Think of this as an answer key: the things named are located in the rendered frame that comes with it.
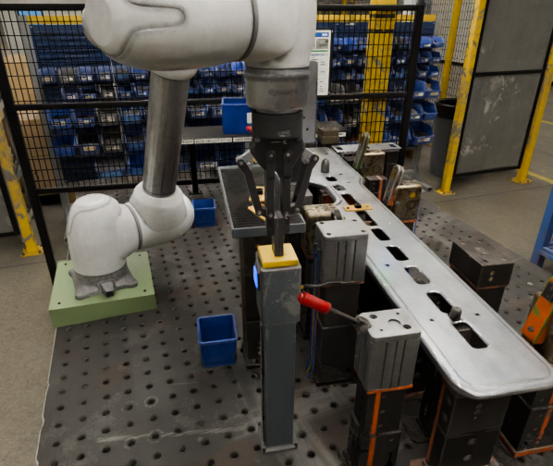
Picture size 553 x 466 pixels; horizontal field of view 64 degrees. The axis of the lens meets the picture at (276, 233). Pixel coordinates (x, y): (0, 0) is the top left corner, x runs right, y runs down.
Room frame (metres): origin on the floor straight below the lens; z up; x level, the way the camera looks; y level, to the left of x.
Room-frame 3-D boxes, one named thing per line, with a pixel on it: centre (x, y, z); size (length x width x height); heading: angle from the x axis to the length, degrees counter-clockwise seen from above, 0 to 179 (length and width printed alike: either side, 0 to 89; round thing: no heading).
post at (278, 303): (0.65, 0.00, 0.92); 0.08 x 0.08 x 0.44; 11
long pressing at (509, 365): (1.18, -0.25, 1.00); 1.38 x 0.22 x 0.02; 11
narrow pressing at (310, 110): (1.92, -0.12, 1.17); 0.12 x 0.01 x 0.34; 101
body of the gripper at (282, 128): (0.65, 0.00, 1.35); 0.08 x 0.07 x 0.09; 101
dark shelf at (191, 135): (2.04, 0.12, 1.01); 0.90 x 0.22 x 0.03; 101
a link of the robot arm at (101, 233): (1.20, 0.54, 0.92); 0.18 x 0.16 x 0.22; 131
